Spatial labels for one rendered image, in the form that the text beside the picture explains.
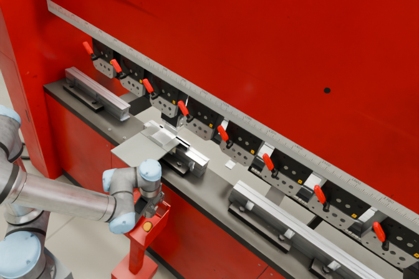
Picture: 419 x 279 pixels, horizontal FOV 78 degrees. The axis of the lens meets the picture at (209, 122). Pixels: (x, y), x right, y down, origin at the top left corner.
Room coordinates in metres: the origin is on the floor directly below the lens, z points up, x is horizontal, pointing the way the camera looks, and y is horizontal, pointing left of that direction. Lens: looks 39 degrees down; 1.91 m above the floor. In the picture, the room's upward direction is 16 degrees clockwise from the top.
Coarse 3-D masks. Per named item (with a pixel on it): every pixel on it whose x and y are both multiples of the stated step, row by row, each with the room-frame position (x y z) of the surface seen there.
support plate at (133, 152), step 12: (144, 132) 0.90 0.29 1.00; (156, 132) 0.92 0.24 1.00; (120, 144) 0.78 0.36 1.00; (132, 144) 0.80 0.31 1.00; (144, 144) 0.82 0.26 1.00; (156, 144) 0.84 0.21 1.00; (168, 144) 0.86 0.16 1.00; (120, 156) 0.71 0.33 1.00; (132, 156) 0.73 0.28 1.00; (144, 156) 0.75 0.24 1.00; (156, 156) 0.77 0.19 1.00
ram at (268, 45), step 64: (64, 0) 1.20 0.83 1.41; (128, 0) 1.02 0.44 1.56; (192, 0) 0.90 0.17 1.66; (256, 0) 0.81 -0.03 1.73; (320, 0) 0.74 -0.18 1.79; (384, 0) 0.69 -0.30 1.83; (192, 64) 0.88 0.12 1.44; (256, 64) 0.78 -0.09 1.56; (320, 64) 0.71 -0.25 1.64; (384, 64) 0.66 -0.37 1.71; (320, 128) 0.67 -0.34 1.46; (384, 128) 0.62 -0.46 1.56; (384, 192) 0.57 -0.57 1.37
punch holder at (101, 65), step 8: (96, 40) 1.10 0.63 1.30; (96, 48) 1.10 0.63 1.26; (104, 48) 1.08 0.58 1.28; (104, 56) 1.08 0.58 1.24; (112, 56) 1.06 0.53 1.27; (120, 56) 1.10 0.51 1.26; (96, 64) 1.10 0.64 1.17; (104, 64) 1.08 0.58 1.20; (120, 64) 1.10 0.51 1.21; (104, 72) 1.08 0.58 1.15; (112, 72) 1.05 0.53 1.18
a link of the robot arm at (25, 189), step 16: (0, 160) 0.31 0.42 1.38; (0, 176) 0.28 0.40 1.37; (16, 176) 0.30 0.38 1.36; (32, 176) 0.33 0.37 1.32; (0, 192) 0.26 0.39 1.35; (16, 192) 0.28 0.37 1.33; (32, 192) 0.30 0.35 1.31; (48, 192) 0.31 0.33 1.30; (64, 192) 0.34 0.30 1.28; (80, 192) 0.36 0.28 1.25; (96, 192) 0.39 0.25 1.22; (128, 192) 0.46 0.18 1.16; (48, 208) 0.30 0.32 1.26; (64, 208) 0.31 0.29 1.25; (80, 208) 0.33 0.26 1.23; (96, 208) 0.35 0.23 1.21; (112, 208) 0.38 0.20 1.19; (128, 208) 0.41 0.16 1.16; (112, 224) 0.35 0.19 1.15; (128, 224) 0.37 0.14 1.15
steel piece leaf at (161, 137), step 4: (164, 128) 0.96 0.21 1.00; (160, 132) 0.93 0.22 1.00; (164, 132) 0.94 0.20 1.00; (168, 132) 0.94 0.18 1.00; (152, 136) 0.86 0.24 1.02; (156, 136) 0.89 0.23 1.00; (160, 136) 0.90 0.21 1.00; (164, 136) 0.91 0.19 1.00; (168, 136) 0.91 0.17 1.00; (172, 136) 0.92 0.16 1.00; (156, 140) 0.85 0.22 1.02; (160, 140) 0.87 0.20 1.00; (164, 140) 0.88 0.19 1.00; (168, 140) 0.89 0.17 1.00; (160, 144) 0.84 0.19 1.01; (164, 144) 0.85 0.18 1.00
